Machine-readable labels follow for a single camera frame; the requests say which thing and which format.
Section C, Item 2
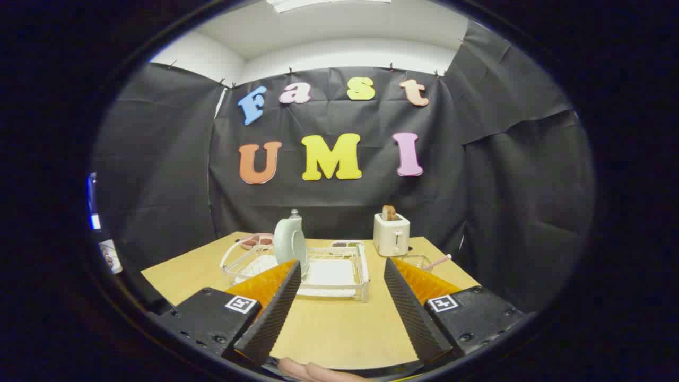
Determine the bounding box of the spoon with pink handle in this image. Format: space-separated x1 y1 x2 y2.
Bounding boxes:
422 254 452 272

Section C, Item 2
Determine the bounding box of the pale green plate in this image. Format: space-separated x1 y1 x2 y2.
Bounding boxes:
273 218 308 271

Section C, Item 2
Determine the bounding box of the white printed object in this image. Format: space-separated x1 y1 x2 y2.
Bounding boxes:
98 239 124 275

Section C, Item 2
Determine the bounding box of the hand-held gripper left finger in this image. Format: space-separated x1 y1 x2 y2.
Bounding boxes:
154 259 302 368

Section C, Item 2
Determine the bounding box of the pink plate with food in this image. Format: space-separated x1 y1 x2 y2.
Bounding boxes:
239 233 275 251

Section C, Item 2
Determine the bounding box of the white dish rack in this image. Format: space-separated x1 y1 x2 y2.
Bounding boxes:
219 239 370 303

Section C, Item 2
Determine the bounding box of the metal wire basket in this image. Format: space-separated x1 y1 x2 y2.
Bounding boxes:
395 255 433 272

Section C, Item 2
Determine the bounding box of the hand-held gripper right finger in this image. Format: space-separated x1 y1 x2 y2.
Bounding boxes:
383 257 526 364

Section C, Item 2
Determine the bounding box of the black backdrop cloth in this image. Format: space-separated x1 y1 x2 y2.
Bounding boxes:
90 21 597 319

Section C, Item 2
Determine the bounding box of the ceiling light panel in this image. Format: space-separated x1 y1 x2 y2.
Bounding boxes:
265 0 393 14

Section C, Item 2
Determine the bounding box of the cream toaster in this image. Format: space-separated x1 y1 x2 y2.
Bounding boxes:
373 212 411 257

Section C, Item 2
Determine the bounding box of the blue lit screen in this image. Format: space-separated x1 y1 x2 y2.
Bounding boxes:
86 172 101 231

